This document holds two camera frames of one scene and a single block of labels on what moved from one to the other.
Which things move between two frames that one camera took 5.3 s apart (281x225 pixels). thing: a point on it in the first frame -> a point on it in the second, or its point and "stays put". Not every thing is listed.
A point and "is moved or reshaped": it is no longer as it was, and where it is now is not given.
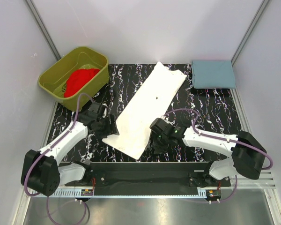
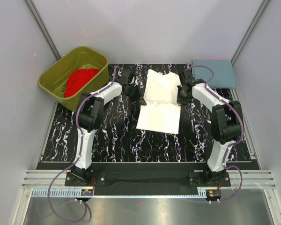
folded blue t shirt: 210,74 stays put
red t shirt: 78,79 stays put
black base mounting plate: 152,174 stays put
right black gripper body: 159,143 -> 181,98
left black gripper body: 104,127 -> 134,94
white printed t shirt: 143,108 is moved or reshaped
